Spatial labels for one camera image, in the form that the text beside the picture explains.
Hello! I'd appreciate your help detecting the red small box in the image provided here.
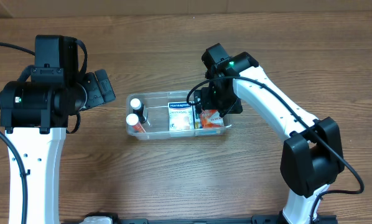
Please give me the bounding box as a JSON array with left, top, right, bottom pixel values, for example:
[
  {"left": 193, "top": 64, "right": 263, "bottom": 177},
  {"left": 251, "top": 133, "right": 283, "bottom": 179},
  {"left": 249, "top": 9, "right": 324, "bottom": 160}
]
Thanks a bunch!
[{"left": 200, "top": 110, "right": 224, "bottom": 128}]

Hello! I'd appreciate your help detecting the white Hansaplast plaster box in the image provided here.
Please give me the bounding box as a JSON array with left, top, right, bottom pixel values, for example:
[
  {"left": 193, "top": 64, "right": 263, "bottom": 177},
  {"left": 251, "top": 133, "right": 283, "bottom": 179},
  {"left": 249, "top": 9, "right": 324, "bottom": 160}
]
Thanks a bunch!
[{"left": 168, "top": 102, "right": 194, "bottom": 131}]

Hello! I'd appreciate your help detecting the black tube white cap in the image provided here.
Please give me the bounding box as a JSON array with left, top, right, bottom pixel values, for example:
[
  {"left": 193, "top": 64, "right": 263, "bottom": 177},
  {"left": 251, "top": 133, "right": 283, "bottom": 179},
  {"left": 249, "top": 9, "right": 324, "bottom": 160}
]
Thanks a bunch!
[{"left": 130, "top": 98, "right": 148, "bottom": 124}]

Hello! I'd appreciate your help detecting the orange tube white cap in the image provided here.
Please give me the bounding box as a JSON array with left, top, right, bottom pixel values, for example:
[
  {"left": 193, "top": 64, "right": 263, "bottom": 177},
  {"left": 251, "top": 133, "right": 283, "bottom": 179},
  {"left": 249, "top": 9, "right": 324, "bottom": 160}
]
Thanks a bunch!
[{"left": 126, "top": 113, "right": 146, "bottom": 134}]

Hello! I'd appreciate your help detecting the blue yellow VapoDrops box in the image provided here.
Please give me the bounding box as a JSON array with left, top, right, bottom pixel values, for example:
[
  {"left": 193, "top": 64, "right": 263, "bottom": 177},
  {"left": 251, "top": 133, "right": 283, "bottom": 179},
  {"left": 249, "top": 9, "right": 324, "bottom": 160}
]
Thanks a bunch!
[{"left": 194, "top": 108, "right": 202, "bottom": 129}]

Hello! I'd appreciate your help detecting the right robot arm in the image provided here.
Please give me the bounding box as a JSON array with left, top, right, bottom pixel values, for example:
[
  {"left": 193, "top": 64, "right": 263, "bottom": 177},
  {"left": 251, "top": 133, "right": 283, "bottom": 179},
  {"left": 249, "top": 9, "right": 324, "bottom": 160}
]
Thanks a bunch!
[{"left": 200, "top": 44, "right": 345, "bottom": 223}]

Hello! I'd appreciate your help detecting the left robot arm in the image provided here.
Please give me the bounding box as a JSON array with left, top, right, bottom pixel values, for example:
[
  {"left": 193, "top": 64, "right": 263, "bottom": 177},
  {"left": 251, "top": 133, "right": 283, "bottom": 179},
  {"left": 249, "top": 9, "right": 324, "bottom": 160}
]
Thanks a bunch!
[{"left": 0, "top": 35, "right": 116, "bottom": 223}]

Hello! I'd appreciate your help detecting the clear plastic container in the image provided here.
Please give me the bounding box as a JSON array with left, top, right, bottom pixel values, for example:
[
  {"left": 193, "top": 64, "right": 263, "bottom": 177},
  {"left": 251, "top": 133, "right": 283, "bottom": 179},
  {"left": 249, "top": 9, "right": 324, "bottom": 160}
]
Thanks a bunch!
[{"left": 126, "top": 90, "right": 231, "bottom": 140}]

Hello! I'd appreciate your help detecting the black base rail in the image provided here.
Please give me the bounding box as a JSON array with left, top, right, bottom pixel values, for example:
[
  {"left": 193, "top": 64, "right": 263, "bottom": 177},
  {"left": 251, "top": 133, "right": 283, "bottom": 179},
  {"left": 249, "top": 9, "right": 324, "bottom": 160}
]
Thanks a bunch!
[{"left": 61, "top": 211, "right": 339, "bottom": 224}]

